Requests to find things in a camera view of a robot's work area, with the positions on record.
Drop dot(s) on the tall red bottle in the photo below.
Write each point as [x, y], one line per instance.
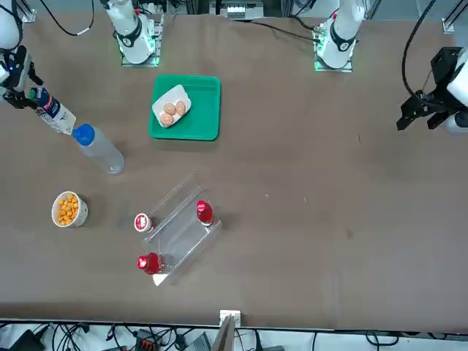
[151, 262]
[204, 212]

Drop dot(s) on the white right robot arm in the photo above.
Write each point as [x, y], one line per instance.
[133, 40]

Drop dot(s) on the grey foot pedal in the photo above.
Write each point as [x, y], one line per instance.
[201, 343]

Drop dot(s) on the white power strip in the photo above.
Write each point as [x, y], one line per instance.
[235, 10]

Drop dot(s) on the clear bottle blue cap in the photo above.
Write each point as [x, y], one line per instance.
[102, 150]

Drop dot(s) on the small red bottle white lid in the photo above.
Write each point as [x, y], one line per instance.
[142, 222]

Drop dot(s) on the clear acrylic display stand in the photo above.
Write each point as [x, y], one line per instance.
[183, 234]

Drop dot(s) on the white cup of popcorn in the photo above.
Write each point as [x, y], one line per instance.
[67, 212]

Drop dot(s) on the white table edge bracket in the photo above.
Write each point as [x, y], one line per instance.
[230, 313]

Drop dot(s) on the blue white milk carton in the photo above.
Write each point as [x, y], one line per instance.
[55, 111]

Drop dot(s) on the white egg holder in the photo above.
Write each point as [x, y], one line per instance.
[175, 95]

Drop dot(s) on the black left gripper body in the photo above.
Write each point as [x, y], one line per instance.
[446, 64]

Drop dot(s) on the black power adapter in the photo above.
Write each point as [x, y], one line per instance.
[25, 340]

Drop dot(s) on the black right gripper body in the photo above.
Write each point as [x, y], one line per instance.
[18, 69]

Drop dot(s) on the brown egg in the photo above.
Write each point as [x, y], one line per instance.
[180, 107]
[169, 108]
[166, 118]

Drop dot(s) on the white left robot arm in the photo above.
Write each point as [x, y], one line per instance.
[342, 36]

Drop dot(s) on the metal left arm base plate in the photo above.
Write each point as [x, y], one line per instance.
[334, 69]

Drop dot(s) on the black orange device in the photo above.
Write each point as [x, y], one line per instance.
[148, 343]

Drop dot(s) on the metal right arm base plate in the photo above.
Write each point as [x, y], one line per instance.
[140, 64]

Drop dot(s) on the green plastic tray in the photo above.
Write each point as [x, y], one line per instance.
[204, 109]

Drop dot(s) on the aluminium corner bracket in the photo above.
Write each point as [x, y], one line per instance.
[448, 25]
[29, 14]

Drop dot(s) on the upright camera post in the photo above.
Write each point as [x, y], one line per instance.
[225, 336]

